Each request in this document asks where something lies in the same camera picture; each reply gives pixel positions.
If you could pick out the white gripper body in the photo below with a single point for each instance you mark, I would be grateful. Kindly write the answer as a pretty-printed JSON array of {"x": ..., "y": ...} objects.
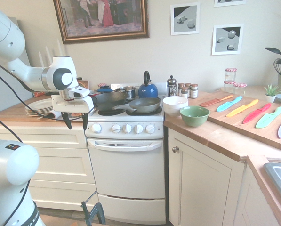
[{"x": 69, "y": 105}]

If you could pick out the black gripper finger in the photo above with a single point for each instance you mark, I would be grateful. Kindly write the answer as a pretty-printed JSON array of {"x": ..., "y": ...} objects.
[
  {"x": 66, "y": 118},
  {"x": 85, "y": 121}
]

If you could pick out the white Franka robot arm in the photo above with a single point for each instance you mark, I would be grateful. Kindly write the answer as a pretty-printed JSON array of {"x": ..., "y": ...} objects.
[{"x": 13, "y": 30}]

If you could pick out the white stove knob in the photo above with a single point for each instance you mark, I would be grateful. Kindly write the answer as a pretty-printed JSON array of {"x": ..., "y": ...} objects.
[
  {"x": 127, "y": 128},
  {"x": 138, "y": 129},
  {"x": 150, "y": 129},
  {"x": 96, "y": 128},
  {"x": 116, "y": 129}
]

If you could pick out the small framed icon picture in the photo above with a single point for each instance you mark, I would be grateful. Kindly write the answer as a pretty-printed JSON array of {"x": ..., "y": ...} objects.
[{"x": 83, "y": 83}]

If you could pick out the stack of plates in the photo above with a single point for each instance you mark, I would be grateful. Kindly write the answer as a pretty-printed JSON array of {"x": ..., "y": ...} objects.
[{"x": 40, "y": 107}]

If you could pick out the dark wok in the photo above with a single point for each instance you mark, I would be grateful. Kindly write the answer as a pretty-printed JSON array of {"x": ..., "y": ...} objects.
[{"x": 109, "y": 101}]

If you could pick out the cream drawer cabinet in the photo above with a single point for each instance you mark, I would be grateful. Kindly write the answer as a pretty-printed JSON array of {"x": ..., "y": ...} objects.
[{"x": 60, "y": 164}]

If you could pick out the stainless steel pot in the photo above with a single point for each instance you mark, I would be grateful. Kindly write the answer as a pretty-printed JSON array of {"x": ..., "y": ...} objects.
[{"x": 129, "y": 93}]

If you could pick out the white candle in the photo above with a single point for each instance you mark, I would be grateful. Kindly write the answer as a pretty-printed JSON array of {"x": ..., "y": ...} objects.
[{"x": 40, "y": 60}]

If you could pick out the grey frying pan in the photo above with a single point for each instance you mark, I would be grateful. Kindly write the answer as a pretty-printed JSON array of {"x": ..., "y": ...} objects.
[{"x": 146, "y": 103}]

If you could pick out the white kitchen stove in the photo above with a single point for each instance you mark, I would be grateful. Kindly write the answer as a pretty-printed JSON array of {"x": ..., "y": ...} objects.
[{"x": 128, "y": 169}]

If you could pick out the white bowl under stack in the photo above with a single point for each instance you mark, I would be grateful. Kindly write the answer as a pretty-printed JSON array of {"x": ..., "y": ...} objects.
[{"x": 174, "y": 113}]

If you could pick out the large white bowl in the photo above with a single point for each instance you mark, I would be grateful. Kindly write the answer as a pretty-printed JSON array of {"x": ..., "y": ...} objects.
[{"x": 175, "y": 103}]

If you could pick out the glass french press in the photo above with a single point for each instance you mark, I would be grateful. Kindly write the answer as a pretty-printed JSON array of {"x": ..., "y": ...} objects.
[{"x": 171, "y": 88}]

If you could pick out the framed painting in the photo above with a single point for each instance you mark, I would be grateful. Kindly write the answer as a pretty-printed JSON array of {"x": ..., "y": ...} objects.
[{"x": 102, "y": 18}]

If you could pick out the metal cabinet knob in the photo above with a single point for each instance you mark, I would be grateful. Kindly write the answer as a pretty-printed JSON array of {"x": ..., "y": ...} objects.
[{"x": 175, "y": 149}]

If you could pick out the white stove bottom drawer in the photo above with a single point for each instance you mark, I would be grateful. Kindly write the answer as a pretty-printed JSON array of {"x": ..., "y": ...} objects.
[{"x": 133, "y": 208}]

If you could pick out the spice jar with brown lid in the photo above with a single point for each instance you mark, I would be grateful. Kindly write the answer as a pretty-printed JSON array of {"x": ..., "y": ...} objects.
[
  {"x": 188, "y": 85},
  {"x": 194, "y": 91},
  {"x": 181, "y": 85},
  {"x": 184, "y": 93}
]

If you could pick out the green ceramic bowl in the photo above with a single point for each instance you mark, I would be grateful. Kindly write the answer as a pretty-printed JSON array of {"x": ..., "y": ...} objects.
[{"x": 194, "y": 117}]

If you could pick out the orange sheathed knife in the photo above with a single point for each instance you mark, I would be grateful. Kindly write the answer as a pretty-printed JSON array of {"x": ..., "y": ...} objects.
[{"x": 212, "y": 102}]

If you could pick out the cream cabinet door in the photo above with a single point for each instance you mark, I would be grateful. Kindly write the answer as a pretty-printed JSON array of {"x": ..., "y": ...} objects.
[{"x": 201, "y": 186}]

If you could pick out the grey geometric print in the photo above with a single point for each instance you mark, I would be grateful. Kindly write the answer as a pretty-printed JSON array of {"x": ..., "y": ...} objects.
[
  {"x": 185, "y": 18},
  {"x": 227, "y": 39},
  {"x": 229, "y": 2}
]

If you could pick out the blue sheathed knife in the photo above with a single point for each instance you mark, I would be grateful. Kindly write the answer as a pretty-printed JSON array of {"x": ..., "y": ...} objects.
[{"x": 228, "y": 104}]

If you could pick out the short jar red checked lid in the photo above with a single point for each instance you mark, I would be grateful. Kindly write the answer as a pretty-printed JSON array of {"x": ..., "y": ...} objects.
[
  {"x": 229, "y": 87},
  {"x": 240, "y": 88}
]

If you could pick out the tall jar red checked lid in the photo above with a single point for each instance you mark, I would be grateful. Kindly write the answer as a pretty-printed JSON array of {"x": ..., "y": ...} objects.
[{"x": 230, "y": 75}]

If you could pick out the yellow sheathed knife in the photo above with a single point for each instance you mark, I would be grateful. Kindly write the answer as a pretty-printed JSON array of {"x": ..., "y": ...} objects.
[{"x": 241, "y": 108}]

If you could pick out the wooden cutting board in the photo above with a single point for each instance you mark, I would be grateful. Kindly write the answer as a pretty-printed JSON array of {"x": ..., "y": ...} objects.
[{"x": 251, "y": 128}]

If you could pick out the red sheathed knife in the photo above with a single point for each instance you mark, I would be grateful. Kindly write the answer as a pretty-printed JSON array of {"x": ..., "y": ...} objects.
[{"x": 255, "y": 114}]

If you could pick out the green sheathed knife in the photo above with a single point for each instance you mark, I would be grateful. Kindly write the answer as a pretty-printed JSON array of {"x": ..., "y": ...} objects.
[{"x": 267, "y": 118}]

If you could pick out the small plant in white pot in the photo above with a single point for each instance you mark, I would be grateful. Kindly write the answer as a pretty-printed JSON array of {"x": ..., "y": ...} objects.
[{"x": 270, "y": 96}]

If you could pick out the cream sink cabinet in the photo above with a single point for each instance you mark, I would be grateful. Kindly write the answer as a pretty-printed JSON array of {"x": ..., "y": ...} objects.
[{"x": 255, "y": 200}]

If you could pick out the steel sink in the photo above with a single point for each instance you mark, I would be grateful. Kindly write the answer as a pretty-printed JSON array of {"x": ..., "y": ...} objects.
[{"x": 280, "y": 175}]

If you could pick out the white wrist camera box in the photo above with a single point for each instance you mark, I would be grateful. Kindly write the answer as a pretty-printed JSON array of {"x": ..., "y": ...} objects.
[{"x": 80, "y": 93}]

